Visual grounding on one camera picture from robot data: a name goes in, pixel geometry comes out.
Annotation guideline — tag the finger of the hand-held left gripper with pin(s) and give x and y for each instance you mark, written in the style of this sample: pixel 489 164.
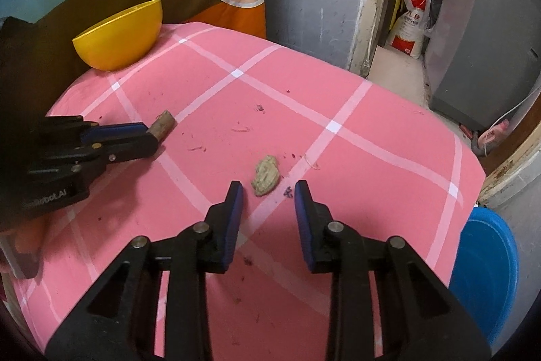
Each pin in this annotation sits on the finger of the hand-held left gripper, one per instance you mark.
pixel 118 130
pixel 131 147

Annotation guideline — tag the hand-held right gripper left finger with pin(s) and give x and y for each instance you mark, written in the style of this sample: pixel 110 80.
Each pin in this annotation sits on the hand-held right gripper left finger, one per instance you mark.
pixel 235 217

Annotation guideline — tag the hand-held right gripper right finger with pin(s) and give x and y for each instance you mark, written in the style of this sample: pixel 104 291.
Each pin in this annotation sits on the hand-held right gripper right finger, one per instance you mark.
pixel 302 217

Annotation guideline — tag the brown root stick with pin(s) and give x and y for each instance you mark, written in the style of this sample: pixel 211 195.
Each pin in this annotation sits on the brown root stick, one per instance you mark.
pixel 164 125

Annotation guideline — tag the tan ginger lump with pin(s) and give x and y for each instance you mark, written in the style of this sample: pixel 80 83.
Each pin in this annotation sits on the tan ginger lump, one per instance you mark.
pixel 265 177

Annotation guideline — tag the person's left hand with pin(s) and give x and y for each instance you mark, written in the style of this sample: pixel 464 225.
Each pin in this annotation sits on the person's left hand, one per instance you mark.
pixel 25 236

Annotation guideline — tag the pink checked tablecloth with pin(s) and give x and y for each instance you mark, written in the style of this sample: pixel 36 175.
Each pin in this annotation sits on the pink checked tablecloth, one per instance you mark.
pixel 338 183

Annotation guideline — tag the yellow plastic bowl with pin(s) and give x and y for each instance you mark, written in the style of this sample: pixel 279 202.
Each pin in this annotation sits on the yellow plastic bowl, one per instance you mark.
pixel 118 39

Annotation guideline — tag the blue plastic basin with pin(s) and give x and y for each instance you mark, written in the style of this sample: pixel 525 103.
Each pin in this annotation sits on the blue plastic basin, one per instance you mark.
pixel 486 280

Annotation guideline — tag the pink slipper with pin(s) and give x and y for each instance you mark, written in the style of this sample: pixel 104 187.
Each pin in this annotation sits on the pink slipper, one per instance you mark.
pixel 490 134

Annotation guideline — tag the white red sack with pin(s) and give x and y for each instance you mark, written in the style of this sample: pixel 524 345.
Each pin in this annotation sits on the white red sack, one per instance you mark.
pixel 409 27

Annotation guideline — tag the grey plastic bin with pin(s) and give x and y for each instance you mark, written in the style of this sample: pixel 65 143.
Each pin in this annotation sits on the grey plastic bin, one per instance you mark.
pixel 482 39

